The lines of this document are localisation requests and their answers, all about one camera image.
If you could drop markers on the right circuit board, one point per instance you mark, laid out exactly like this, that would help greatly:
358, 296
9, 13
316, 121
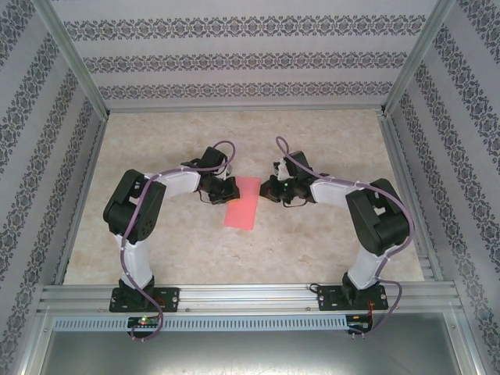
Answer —
359, 326

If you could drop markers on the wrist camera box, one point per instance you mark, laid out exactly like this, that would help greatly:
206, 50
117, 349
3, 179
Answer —
280, 168
228, 170

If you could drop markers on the circuit board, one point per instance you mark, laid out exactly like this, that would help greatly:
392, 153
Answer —
359, 326
144, 322

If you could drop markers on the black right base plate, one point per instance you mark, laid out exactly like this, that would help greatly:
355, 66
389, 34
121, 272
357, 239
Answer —
328, 297

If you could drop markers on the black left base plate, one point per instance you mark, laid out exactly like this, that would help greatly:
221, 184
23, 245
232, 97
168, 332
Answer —
172, 298

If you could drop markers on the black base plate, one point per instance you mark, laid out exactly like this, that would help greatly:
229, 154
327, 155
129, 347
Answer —
172, 298
328, 297

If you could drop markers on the left circuit board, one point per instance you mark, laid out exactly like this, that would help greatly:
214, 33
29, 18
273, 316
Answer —
144, 322

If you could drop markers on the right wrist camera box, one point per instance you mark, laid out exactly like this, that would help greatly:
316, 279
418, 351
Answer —
280, 168

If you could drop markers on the aluminium mounting rail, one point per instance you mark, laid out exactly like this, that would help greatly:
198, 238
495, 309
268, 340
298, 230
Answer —
250, 297

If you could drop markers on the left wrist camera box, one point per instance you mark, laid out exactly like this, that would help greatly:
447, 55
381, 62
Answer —
228, 170

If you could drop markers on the aluminium frame post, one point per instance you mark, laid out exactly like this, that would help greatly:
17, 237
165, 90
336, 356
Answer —
415, 58
76, 58

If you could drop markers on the grey metal sheet panel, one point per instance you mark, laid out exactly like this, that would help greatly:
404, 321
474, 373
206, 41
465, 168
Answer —
250, 353

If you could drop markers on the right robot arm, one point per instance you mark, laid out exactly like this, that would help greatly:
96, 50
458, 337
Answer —
375, 218

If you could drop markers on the red square cloth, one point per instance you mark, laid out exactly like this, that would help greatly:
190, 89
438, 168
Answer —
242, 213

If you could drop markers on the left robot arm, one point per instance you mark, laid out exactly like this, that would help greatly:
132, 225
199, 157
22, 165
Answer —
133, 211

